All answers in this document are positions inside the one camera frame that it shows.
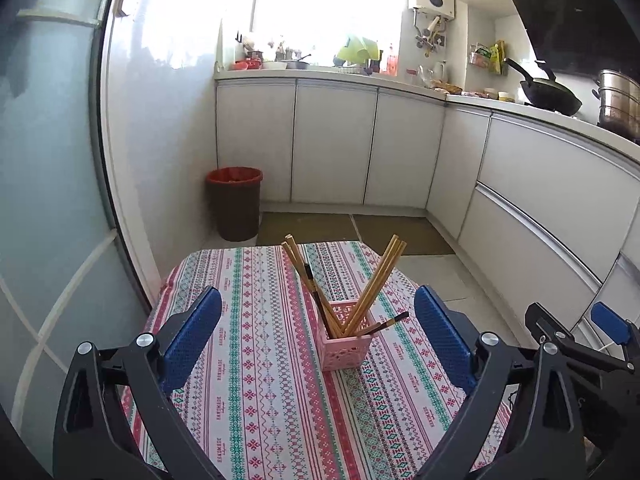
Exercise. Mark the metal cooking pot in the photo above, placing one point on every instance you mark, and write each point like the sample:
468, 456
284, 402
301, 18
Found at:
295, 64

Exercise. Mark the red bowl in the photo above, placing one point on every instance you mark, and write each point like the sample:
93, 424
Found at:
245, 64

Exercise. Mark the yellow-green cloth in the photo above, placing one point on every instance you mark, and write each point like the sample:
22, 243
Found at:
357, 47

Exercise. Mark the black range hood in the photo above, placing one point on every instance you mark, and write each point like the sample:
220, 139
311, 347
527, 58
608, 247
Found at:
565, 10

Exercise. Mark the steel steamer pot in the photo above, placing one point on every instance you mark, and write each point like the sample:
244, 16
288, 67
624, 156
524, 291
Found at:
620, 105

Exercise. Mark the brown trash bin red liner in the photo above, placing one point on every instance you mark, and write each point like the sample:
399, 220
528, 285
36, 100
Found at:
235, 210

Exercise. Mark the white countertop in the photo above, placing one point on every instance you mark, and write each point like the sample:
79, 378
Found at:
325, 74

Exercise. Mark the black wok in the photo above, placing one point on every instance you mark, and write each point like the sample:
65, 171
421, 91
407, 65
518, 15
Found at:
550, 97

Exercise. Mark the glass sliding door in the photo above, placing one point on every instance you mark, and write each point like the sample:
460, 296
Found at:
50, 185

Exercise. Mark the white kitchen cabinet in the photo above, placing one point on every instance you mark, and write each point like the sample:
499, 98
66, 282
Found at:
330, 145

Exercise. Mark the metal water pipes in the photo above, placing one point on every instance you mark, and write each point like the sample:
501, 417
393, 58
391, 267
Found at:
430, 35

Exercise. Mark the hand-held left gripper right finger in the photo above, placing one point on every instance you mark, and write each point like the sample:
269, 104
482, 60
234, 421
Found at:
442, 340

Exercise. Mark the brown floor mat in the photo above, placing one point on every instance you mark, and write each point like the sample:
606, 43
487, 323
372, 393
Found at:
400, 232
305, 227

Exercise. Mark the striped patterned tablecloth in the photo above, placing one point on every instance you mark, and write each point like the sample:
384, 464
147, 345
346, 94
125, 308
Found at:
270, 360

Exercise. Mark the window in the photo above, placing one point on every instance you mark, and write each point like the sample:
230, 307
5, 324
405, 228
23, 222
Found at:
330, 10

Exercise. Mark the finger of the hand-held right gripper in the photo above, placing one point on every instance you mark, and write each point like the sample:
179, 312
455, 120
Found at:
545, 320
607, 322

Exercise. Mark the bunch of chopsticks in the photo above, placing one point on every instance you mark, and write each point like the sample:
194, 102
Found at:
376, 280

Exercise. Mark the red bottle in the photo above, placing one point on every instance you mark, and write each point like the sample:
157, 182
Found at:
392, 58

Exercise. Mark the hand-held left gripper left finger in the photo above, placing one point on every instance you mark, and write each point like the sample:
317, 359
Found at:
192, 340

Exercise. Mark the wall spice rack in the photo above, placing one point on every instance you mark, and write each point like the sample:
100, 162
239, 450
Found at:
482, 60

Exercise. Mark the pink plastic basket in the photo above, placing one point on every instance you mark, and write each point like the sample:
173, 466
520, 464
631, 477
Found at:
345, 355

